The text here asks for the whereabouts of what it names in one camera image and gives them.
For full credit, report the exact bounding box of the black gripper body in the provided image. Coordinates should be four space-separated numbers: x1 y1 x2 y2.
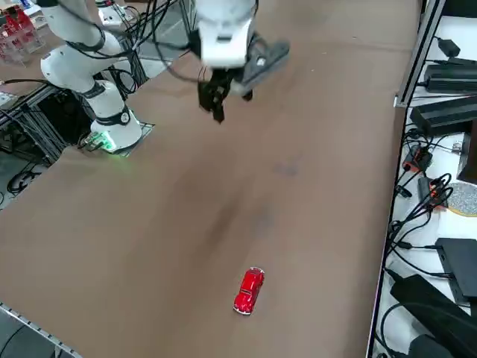
189 31 245 90

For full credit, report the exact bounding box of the red toy car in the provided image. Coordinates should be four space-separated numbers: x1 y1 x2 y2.
232 266 267 318

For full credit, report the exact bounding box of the red and black power strip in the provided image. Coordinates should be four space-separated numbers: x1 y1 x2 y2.
403 145 434 173

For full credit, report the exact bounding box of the long black power brick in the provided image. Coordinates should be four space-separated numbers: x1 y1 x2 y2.
423 57 477 95
408 95 477 138

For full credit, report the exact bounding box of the clear rack with red items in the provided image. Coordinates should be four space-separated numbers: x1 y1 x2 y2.
0 4 48 69

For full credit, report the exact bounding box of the small black plug adapter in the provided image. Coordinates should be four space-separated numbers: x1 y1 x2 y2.
437 36 462 57

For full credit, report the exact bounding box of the round glittery disc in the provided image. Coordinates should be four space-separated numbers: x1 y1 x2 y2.
444 180 477 218

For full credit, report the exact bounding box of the flat black box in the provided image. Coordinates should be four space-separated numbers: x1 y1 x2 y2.
435 237 477 306

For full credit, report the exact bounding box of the large black angled stand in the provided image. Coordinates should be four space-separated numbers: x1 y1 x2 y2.
388 274 477 358

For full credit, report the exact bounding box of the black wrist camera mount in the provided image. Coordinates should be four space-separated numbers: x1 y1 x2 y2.
228 38 292 95

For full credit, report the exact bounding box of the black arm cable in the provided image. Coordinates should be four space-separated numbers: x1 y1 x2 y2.
151 20 210 86

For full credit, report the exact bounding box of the black aluminium support frame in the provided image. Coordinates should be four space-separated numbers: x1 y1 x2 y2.
0 80 95 168

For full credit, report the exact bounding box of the aluminium profile post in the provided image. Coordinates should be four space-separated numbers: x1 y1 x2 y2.
394 0 446 109

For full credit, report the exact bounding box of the aluminium table edge rail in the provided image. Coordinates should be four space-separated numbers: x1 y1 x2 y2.
0 301 82 358

